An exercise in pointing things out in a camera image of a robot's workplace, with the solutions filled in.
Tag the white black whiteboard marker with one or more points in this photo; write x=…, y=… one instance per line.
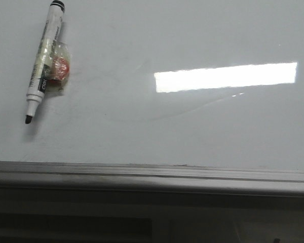
x=52, y=63

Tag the white whiteboard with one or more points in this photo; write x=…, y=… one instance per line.
x=192, y=96

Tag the grey wall vent panel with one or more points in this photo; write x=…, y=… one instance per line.
x=158, y=224

